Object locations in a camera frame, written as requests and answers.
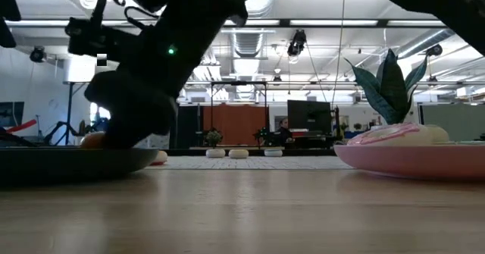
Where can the small yellow donut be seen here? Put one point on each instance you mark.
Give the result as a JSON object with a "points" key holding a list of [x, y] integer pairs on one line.
{"points": [[161, 157]]}

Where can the large pink iced donut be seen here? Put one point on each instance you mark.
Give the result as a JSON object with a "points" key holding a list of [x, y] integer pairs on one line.
{"points": [[390, 135]]}

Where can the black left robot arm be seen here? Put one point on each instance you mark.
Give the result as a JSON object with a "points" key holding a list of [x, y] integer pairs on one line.
{"points": [[189, 26]]}

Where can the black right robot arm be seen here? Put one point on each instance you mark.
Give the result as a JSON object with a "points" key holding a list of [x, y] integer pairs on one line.
{"points": [[447, 4]]}

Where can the black round plate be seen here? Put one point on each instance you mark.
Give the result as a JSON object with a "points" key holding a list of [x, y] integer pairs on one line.
{"points": [[68, 165]]}

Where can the small background plant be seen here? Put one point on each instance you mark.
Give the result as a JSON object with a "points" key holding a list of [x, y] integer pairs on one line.
{"points": [[213, 138], [262, 134]]}

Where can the white round floor pot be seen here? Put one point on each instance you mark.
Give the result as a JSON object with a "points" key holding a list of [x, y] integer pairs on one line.
{"points": [[215, 153], [273, 152], [238, 154]]}

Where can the orange partition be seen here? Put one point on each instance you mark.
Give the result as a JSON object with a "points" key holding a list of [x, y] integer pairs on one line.
{"points": [[235, 123]]}

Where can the red background object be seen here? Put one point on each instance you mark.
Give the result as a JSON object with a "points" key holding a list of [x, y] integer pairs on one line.
{"points": [[22, 126]]}

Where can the black ceiling spotlight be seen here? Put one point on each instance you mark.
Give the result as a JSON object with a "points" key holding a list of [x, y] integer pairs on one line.
{"points": [[296, 44], [37, 54], [434, 50]]}

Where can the white woven placemat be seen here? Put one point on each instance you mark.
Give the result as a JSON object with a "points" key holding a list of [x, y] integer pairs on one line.
{"points": [[250, 164]]}

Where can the person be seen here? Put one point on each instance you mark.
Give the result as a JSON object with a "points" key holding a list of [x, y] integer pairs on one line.
{"points": [[284, 132]]}

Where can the black monitor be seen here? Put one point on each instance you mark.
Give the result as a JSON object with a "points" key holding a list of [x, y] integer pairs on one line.
{"points": [[308, 115]]}

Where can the blue box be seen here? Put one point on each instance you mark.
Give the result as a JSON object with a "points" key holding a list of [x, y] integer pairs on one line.
{"points": [[348, 134]]}

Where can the long ceiling light bar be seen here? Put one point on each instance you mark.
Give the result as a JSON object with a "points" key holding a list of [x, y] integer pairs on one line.
{"points": [[333, 23]]}

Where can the snake plant in white pot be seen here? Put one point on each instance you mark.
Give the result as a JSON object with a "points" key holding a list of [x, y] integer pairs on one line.
{"points": [[392, 91]]}

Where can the pink round plate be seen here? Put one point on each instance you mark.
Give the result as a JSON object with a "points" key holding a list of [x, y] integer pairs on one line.
{"points": [[413, 162]]}

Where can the grey partition panel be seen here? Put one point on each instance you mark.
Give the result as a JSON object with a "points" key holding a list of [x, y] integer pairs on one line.
{"points": [[452, 124]]}

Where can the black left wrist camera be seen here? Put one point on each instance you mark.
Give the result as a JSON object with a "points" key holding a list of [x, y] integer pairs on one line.
{"points": [[91, 38]]}

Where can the black gantry frame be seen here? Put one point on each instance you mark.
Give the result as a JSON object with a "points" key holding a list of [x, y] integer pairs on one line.
{"points": [[238, 83]]}

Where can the black aluminium table frame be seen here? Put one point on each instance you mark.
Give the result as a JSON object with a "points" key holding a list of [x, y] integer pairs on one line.
{"points": [[246, 152]]}

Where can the dark wall picture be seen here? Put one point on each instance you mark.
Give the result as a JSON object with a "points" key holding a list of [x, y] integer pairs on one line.
{"points": [[11, 113]]}

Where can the silver ceiling duct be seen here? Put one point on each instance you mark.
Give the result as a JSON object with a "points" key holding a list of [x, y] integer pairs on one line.
{"points": [[248, 43]]}

